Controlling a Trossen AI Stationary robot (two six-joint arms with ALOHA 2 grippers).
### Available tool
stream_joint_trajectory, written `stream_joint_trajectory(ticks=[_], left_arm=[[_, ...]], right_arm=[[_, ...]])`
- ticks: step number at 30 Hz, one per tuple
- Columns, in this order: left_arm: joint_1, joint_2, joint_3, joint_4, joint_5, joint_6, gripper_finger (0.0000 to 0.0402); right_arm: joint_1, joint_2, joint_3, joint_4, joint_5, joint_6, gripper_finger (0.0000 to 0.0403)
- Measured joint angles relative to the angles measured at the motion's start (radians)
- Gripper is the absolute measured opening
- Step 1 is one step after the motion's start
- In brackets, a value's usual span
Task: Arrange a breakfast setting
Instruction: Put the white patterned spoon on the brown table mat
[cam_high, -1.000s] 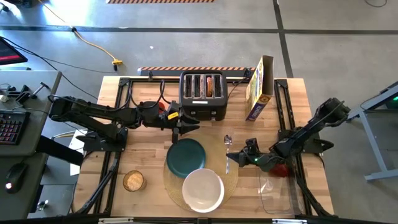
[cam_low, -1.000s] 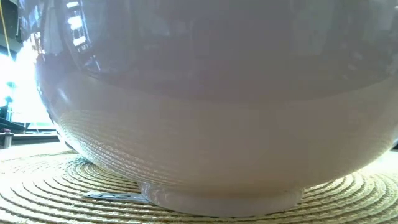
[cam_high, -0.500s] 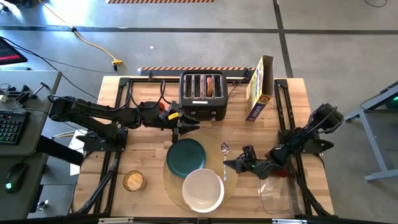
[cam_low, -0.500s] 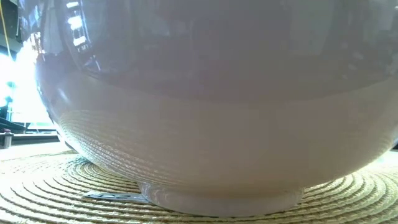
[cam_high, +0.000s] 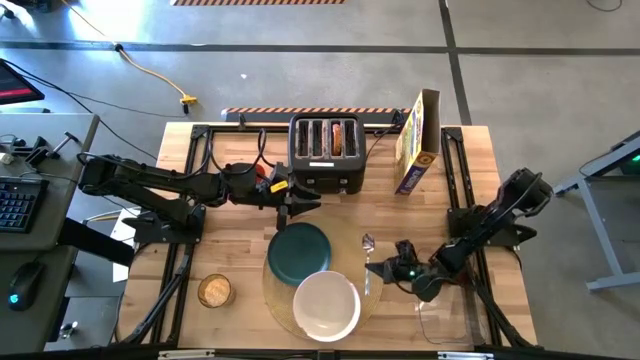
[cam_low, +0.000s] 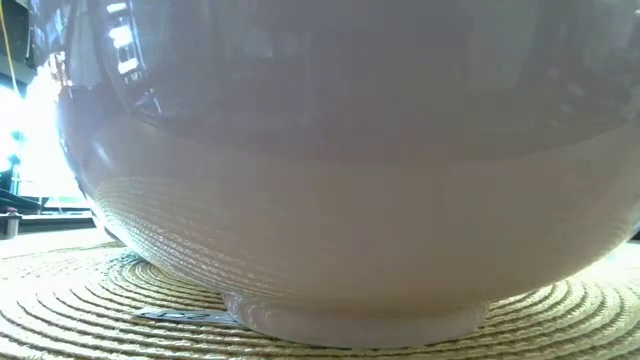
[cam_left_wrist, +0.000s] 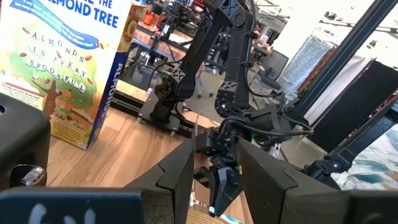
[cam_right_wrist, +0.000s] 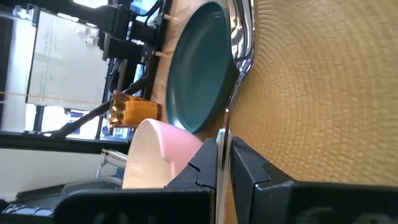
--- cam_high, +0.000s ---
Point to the grey metal stand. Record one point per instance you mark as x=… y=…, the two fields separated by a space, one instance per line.
x=595 y=220

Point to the metal spoon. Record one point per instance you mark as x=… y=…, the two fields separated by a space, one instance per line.
x=368 y=242

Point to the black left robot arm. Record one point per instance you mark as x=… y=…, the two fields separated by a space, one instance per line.
x=150 y=180

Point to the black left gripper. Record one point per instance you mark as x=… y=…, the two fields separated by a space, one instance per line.
x=275 y=192

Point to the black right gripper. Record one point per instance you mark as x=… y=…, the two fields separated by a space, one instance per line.
x=425 y=282

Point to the dark computer monitor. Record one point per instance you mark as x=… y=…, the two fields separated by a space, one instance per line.
x=15 y=85

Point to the grey desk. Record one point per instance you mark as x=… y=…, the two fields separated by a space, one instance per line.
x=55 y=145

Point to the black desk clamp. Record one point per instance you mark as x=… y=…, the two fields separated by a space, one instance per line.
x=42 y=150

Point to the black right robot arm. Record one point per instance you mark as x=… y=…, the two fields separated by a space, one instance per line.
x=520 y=192

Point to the round woven straw placemat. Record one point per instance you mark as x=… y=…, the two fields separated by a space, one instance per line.
x=350 y=240

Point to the round toasted bread slice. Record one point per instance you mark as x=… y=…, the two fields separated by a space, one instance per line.
x=337 y=139

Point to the black backlit keyboard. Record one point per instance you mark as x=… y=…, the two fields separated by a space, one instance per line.
x=20 y=205

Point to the red plastic cup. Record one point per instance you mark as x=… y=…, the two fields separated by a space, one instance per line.
x=259 y=172

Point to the white paper sheet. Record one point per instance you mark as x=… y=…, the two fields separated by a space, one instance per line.
x=120 y=272

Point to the small metal fitting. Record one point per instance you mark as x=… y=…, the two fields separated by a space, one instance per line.
x=68 y=330

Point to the amber drinking glass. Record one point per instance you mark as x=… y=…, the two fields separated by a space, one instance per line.
x=216 y=291

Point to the yellow purple cereal box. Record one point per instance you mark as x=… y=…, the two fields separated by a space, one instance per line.
x=417 y=160

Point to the black computer mouse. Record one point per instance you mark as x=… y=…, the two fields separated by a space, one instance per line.
x=25 y=285

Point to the black device with green light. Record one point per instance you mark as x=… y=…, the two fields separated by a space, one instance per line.
x=632 y=162

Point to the black front table rail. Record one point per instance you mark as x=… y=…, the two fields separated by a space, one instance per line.
x=320 y=355

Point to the white ceramic bowl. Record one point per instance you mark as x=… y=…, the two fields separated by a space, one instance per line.
x=326 y=306

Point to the black flat bar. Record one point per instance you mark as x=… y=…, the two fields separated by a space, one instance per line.
x=95 y=242

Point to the dark green plate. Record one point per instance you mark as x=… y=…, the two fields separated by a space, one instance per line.
x=299 y=253

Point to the black four-slot toaster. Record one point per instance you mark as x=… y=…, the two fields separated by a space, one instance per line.
x=325 y=175

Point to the black aluminium frame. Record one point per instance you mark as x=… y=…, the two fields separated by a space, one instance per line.
x=199 y=145
x=457 y=150

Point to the silver rail bracket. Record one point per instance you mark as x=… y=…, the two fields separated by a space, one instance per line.
x=465 y=356
x=186 y=354

